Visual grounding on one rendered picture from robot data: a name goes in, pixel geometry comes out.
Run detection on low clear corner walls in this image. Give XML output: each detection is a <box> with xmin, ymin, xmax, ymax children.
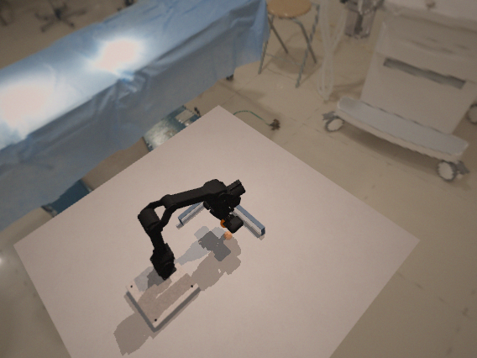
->
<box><xmin>181</xmin><ymin>202</ymin><xmax>261</xmax><ymax>234</ymax></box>

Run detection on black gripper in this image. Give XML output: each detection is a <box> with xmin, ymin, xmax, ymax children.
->
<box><xmin>203</xmin><ymin>201</ymin><xmax>244</xmax><ymax>234</ymax></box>

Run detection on translucent orange ball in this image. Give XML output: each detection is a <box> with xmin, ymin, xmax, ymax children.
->
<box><xmin>223</xmin><ymin>231</ymin><xmax>233</xmax><ymax>240</ymax></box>

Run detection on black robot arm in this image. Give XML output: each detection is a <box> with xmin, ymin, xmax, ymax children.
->
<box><xmin>138</xmin><ymin>179</ymin><xmax>245</xmax><ymax>280</ymax></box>

